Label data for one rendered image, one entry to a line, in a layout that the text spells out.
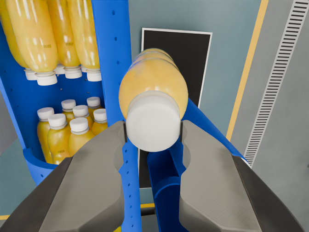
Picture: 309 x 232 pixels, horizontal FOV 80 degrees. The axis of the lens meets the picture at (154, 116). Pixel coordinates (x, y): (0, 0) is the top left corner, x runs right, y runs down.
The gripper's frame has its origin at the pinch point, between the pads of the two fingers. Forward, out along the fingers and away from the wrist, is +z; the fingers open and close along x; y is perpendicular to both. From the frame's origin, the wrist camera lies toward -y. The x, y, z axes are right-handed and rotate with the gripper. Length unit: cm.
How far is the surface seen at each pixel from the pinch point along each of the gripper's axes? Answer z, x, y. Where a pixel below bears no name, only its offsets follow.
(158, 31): 131, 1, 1
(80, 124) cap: 24.4, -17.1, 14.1
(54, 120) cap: 26.7, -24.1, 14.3
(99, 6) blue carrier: 23.3, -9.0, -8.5
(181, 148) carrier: 58, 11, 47
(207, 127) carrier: 66, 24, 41
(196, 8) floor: 151, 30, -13
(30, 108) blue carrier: 32.6, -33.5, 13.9
